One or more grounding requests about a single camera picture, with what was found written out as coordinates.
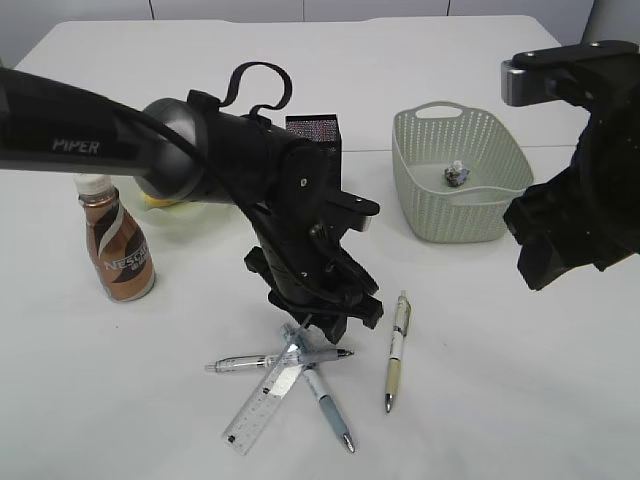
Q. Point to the beige white pen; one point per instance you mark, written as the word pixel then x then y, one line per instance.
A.
pixel 401 323

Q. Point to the brown coffee bottle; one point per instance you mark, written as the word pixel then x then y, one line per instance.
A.
pixel 115 242

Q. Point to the black mesh pen holder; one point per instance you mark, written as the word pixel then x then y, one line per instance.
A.
pixel 322 129

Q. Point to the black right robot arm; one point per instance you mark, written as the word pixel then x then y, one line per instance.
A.
pixel 606 160

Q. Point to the grey green plastic basket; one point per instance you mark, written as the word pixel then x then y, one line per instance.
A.
pixel 428 138

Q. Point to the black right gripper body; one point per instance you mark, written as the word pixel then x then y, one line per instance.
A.
pixel 558 231

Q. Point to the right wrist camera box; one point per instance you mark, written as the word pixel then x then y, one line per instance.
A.
pixel 581 74

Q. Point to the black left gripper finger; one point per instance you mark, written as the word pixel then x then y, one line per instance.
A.
pixel 333 327

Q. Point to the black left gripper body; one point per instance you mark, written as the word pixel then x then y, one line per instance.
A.
pixel 309 273

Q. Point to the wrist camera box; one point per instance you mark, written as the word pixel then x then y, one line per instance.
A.
pixel 347 211
pixel 581 74

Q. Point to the clear plastic ruler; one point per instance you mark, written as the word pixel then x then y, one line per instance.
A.
pixel 257 411

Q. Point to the pale green glass plate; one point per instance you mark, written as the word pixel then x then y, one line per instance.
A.
pixel 183 214

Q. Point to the yellow bread roll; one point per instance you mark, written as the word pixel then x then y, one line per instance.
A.
pixel 150 202

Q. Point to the blue paper ball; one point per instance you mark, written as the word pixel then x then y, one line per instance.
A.
pixel 456 174

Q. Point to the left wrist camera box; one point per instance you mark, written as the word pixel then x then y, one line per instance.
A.
pixel 347 211

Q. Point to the silver grey pen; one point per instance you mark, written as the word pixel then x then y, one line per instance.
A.
pixel 288 359

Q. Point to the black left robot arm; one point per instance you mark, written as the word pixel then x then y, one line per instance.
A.
pixel 286 185

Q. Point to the light blue pen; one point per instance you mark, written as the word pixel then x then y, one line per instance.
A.
pixel 320 390

